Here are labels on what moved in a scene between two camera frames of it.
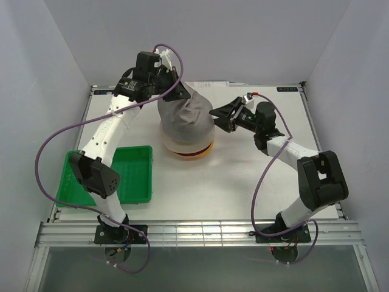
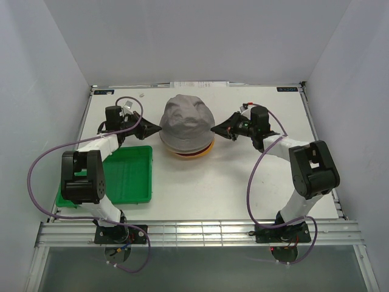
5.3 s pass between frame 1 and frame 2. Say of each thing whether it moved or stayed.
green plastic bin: stayed
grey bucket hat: moved
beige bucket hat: moved
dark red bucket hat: stayed
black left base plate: stayed
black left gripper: moved
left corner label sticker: stayed
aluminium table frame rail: stayed
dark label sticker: stayed
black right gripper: moved
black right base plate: stayed
